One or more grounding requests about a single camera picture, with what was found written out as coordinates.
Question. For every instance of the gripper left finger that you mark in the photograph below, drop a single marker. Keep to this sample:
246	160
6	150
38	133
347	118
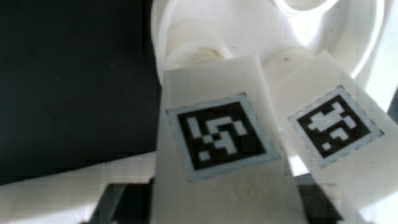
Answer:
123	207

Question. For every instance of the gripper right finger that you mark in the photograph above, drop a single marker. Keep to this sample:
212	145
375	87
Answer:
320	210

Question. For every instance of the white stool leg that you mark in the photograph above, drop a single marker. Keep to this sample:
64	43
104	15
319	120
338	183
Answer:
223	177
340	134

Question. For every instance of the white round stool seat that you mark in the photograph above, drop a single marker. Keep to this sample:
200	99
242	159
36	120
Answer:
263	25

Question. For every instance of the white front fence bar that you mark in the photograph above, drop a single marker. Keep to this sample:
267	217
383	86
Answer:
56	199

